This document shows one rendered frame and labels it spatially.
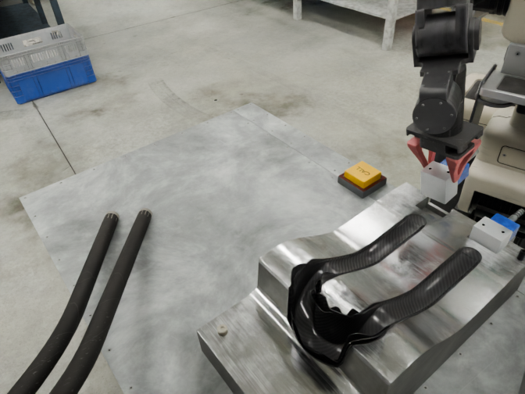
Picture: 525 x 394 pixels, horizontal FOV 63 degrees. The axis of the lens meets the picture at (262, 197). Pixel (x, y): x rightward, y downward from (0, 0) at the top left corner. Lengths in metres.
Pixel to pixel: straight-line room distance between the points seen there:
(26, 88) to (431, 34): 3.26
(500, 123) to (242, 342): 0.79
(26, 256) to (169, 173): 1.29
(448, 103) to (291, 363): 0.42
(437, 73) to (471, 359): 0.44
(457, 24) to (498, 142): 0.52
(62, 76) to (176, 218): 2.80
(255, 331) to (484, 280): 0.37
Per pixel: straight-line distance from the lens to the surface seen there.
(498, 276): 0.78
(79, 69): 3.70
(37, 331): 1.97
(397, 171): 2.46
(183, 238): 0.92
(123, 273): 0.79
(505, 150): 1.14
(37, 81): 3.66
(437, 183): 0.80
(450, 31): 0.67
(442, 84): 0.63
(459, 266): 0.79
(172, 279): 0.85
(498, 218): 0.86
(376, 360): 0.59
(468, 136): 0.75
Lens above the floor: 1.44
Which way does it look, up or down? 40 degrees down
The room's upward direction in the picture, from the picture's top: 4 degrees counter-clockwise
